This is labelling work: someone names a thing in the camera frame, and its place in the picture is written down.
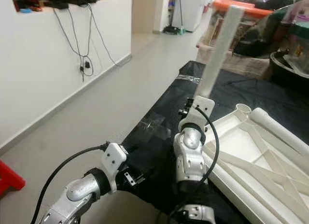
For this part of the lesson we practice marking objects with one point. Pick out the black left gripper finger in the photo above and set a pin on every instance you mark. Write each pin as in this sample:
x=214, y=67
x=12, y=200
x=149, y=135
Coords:
x=133, y=179

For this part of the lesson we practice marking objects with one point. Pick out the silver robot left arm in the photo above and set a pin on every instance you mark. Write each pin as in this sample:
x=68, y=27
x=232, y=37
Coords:
x=77, y=195

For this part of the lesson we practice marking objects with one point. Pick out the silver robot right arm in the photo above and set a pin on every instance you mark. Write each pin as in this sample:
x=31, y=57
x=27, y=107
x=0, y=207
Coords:
x=190, y=156

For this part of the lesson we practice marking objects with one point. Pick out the clear tape strip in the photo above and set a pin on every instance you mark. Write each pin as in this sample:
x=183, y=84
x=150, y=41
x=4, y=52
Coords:
x=188, y=79

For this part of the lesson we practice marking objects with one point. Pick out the clear tape patch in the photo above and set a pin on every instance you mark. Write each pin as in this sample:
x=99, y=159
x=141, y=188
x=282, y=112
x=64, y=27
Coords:
x=154, y=126

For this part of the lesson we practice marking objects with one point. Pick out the black tablecloth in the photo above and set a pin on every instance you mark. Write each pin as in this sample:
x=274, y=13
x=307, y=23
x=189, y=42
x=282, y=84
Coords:
x=231, y=89

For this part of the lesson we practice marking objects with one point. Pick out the beige cloth covered bench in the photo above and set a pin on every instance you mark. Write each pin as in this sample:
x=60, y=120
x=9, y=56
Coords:
x=246, y=64

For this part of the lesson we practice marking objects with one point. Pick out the mop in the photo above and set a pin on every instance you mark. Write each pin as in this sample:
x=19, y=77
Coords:
x=172, y=31

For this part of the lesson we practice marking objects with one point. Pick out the white plastic table top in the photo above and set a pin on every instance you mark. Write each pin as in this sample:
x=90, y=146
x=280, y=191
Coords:
x=260, y=151

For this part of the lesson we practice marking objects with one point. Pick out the white appliance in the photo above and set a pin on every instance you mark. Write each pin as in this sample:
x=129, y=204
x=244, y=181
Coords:
x=193, y=11

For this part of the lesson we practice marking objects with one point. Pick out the black bag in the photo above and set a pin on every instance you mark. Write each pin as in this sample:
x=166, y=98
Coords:
x=265, y=38

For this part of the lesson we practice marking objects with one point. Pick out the black power adapter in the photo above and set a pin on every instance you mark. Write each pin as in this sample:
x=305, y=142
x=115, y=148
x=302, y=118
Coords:
x=86, y=64

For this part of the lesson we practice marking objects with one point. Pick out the black round basin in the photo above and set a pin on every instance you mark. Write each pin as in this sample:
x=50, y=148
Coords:
x=289, y=72

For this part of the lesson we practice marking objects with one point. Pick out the red plastic stool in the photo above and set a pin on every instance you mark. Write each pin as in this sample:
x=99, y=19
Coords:
x=10, y=175

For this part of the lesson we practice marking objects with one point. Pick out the orange lid storage box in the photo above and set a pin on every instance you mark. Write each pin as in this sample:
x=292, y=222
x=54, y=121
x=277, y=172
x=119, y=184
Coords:
x=251, y=9

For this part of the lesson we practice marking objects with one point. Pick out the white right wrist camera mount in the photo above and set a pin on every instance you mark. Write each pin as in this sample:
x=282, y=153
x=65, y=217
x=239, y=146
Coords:
x=200, y=108

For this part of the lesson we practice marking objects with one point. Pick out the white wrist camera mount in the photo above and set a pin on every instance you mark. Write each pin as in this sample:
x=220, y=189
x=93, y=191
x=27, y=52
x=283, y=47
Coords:
x=116, y=159
x=200, y=108

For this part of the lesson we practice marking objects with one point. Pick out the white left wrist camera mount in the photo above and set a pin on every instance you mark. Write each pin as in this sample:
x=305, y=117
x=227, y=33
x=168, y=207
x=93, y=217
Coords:
x=116, y=159

